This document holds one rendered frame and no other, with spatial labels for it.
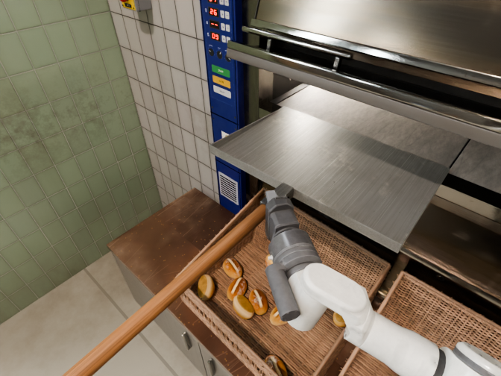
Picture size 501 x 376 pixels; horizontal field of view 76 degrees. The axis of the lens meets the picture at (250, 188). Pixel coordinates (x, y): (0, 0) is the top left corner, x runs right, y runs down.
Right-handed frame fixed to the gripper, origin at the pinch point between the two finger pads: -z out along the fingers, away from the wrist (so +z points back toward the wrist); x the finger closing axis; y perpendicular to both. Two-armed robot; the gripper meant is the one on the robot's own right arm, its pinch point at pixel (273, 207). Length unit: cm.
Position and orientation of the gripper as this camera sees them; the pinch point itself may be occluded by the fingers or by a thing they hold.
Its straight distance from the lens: 73.5
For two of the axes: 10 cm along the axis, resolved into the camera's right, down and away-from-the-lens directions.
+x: -0.1, -7.5, -6.6
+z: 2.4, 6.4, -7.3
